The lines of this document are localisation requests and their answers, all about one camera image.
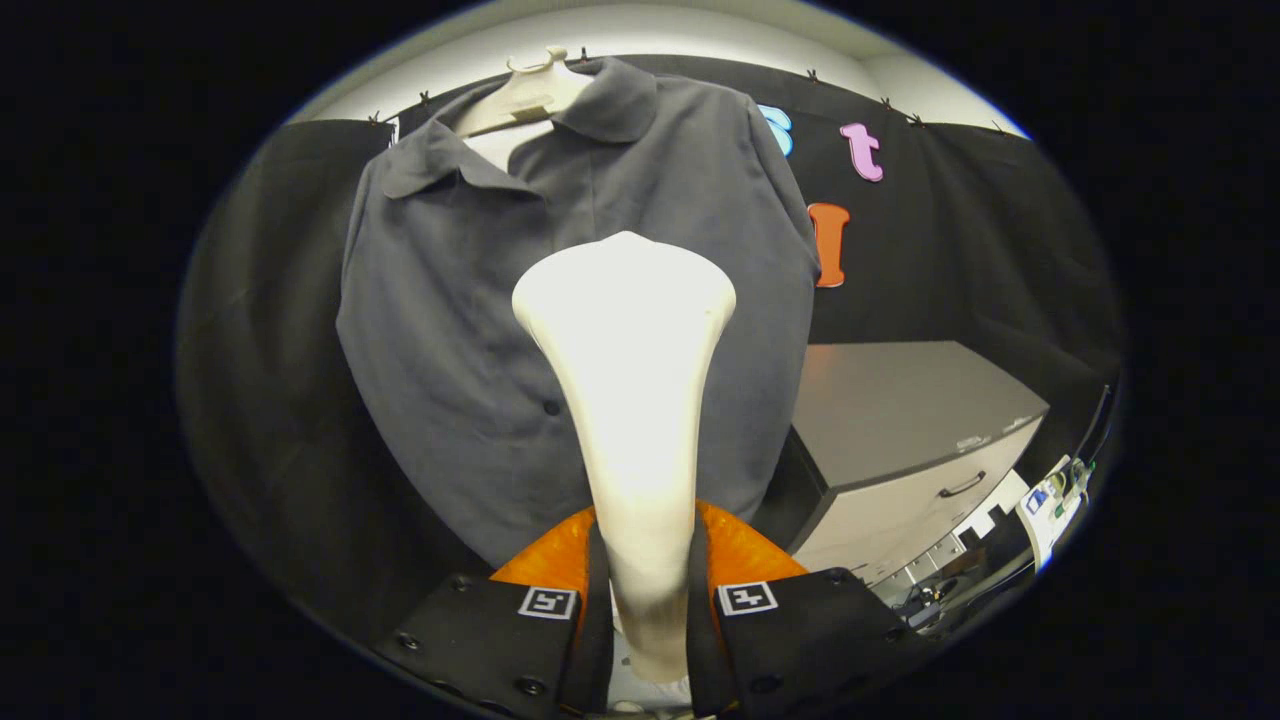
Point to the cream clothes hanger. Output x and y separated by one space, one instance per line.
525 95

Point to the grey drawer cabinet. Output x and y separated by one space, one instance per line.
900 400

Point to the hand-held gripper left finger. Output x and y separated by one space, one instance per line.
598 620

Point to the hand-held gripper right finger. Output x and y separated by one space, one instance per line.
702 640

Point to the white side desk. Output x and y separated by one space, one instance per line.
1040 510

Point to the white garment steamer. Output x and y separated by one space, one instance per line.
630 380

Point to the grey button shirt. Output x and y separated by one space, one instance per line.
450 330

